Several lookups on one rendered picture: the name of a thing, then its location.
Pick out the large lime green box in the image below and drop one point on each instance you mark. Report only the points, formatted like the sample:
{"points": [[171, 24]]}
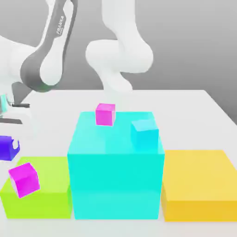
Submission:
{"points": [[50, 185]]}

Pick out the small magenta cube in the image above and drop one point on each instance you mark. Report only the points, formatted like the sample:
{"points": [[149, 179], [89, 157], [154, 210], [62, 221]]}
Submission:
{"points": [[104, 115], [25, 180]]}

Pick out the large cyan box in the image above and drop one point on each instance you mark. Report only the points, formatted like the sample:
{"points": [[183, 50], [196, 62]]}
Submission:
{"points": [[114, 175]]}

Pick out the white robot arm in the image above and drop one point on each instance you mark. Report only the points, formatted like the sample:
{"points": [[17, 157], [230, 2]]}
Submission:
{"points": [[127, 55]]}

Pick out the small blue cube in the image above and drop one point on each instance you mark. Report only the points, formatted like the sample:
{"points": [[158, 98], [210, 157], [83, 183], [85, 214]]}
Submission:
{"points": [[5, 148]]}

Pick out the small cyan cube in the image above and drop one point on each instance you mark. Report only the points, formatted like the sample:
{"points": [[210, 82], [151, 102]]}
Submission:
{"points": [[145, 138]]}

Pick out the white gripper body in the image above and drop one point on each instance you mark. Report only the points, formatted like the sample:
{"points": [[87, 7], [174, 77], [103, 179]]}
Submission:
{"points": [[20, 115]]}

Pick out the large yellow box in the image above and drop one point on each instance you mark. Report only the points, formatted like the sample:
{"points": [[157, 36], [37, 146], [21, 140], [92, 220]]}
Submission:
{"points": [[200, 185]]}

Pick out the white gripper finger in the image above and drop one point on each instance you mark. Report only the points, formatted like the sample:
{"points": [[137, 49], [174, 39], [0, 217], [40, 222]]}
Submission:
{"points": [[15, 144]]}

